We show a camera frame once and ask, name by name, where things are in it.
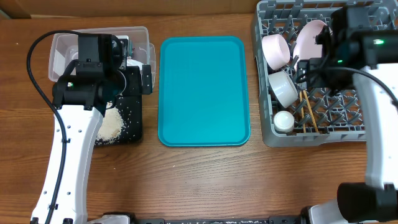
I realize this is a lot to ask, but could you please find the large white plate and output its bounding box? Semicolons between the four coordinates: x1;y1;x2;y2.
293;20;326;70

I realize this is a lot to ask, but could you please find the grey bowl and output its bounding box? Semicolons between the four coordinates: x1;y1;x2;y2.
269;71;298;108

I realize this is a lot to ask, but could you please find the wooden chopstick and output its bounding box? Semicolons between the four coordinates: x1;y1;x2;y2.
299;91;306;133
303;90;319;133

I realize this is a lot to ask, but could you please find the pile of rice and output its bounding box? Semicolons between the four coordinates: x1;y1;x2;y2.
95;101;141;146

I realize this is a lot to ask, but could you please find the white paper cup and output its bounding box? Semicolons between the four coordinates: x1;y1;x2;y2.
273;111;295;133

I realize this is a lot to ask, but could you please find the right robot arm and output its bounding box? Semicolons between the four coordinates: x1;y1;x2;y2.
296;6;397;224

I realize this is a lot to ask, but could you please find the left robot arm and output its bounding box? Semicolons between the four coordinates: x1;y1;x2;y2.
30;30;154;223

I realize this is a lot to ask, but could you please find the grey dishwasher rack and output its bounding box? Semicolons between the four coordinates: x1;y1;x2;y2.
252;0;397;147

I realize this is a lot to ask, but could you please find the black plastic tray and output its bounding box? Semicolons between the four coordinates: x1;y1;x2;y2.
93;93;144;147

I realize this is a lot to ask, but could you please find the teal serving tray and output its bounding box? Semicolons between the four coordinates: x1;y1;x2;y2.
158;36;251;147

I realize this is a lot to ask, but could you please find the clear plastic bin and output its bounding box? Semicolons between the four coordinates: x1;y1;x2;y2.
48;26;156;82

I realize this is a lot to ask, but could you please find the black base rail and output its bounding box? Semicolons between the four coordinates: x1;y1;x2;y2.
86;215;312;224

